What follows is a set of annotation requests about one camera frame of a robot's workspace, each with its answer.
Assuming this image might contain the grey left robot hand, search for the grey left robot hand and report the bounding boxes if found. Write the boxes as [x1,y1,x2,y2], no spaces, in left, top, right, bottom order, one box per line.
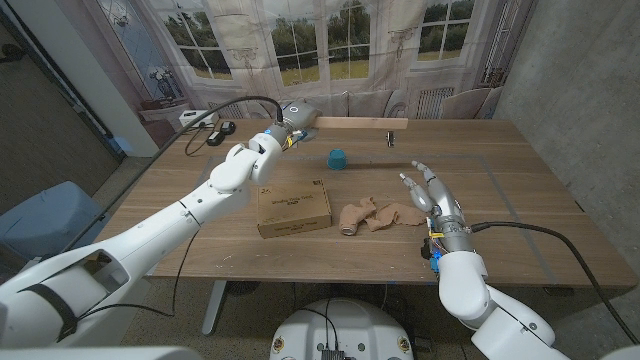
[264,101,324,147]

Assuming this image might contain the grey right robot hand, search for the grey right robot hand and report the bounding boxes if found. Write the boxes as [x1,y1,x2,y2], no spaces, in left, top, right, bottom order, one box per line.
[398,160,475,253]

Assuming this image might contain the long wooden bar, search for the long wooden bar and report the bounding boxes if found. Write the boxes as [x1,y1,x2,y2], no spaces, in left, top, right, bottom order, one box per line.
[313,116,409,131]

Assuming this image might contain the small blue plastic cup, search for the small blue plastic cup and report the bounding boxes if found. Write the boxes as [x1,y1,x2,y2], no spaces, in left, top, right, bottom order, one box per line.
[326,148,349,172]

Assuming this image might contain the brown cardboard package box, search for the brown cardboard package box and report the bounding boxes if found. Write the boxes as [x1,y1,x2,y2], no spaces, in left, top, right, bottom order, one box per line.
[256,178,333,240]

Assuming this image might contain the white power strip box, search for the white power strip box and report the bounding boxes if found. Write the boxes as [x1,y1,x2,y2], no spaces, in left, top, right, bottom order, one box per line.
[178,109,220,129]

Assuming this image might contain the printed window room backdrop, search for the printed window room backdrop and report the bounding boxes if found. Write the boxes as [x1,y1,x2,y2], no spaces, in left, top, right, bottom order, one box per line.
[54,0,539,141]

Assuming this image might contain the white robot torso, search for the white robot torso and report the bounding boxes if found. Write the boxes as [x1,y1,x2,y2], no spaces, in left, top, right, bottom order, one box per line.
[269,298,415,360]

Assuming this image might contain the blue grey plastic bin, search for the blue grey plastic bin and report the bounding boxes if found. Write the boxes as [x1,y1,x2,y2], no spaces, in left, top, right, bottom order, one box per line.
[0,180,111,261]

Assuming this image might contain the white robot head rim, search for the white robot head rim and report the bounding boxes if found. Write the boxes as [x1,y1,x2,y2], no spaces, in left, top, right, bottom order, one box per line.
[0,345,204,360]

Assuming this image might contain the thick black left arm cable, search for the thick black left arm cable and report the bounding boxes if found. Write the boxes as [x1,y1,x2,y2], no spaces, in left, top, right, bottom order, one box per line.
[59,95,285,251]

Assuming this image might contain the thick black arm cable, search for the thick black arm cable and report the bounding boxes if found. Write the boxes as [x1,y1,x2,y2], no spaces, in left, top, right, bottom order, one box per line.
[59,95,285,251]
[469,221,640,346]

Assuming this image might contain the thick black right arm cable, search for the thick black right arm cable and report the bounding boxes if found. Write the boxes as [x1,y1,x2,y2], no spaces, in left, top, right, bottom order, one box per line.
[469,221,640,346]

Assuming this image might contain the black adapter cord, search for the black adapter cord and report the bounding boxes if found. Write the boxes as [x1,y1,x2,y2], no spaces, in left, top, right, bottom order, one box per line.
[183,119,224,157]

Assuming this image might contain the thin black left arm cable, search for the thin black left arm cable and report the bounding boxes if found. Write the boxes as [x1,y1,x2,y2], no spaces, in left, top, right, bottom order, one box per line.
[77,228,201,321]

